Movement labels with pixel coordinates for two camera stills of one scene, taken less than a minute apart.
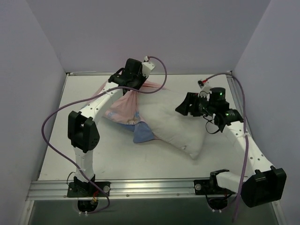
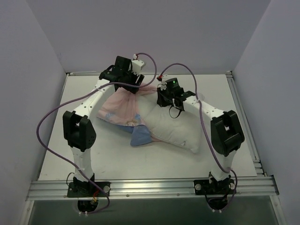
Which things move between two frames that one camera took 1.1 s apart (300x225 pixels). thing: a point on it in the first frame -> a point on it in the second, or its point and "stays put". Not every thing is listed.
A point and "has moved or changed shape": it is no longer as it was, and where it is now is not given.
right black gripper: x=192 y=107 -> x=162 y=100
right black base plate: x=209 y=187 stays put
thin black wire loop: x=210 y=121 -> x=177 y=116
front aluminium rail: x=50 y=190 stays put
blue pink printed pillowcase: x=124 y=112 has moved or changed shape
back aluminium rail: x=157 y=73 stays put
